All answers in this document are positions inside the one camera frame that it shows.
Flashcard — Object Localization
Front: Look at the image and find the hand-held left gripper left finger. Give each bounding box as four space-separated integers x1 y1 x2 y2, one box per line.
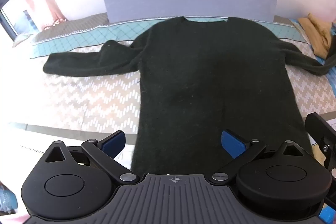
45 130 139 184

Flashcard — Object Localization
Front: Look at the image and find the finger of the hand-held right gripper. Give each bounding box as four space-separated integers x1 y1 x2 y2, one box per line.
305 112 336 170

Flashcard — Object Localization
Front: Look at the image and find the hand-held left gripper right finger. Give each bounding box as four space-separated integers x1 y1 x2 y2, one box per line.
212 130 305 184

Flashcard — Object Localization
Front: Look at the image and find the dark green knit sweater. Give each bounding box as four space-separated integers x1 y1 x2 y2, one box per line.
43 16 336 176

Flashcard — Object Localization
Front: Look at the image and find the patterned bed cover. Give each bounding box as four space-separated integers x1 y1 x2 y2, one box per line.
0 13 336 161

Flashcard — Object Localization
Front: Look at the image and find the mustard yellow garment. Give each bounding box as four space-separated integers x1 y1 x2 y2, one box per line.
298 13 336 59

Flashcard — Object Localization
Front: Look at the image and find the dark window frame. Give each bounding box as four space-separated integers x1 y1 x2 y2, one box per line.
0 0 20 41

